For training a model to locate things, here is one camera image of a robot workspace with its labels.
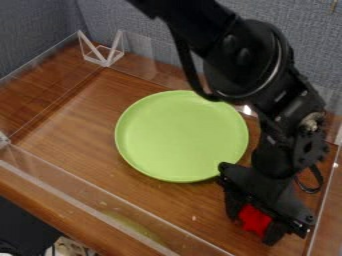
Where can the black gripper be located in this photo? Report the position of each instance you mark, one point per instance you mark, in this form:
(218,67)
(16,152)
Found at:
(272,196)

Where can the red block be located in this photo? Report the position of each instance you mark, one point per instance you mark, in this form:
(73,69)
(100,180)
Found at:
(255,221)

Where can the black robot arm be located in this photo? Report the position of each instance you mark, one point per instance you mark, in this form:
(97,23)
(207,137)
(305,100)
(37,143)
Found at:
(238,61)

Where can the green round plate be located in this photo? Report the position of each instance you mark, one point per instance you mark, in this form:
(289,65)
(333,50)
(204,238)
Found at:
(175,136)

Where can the clear acrylic enclosure wall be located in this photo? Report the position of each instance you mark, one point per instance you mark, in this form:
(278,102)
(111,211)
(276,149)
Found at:
(64,174)

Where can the clear acrylic corner bracket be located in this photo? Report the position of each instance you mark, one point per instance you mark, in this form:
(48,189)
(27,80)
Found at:
(99,54)

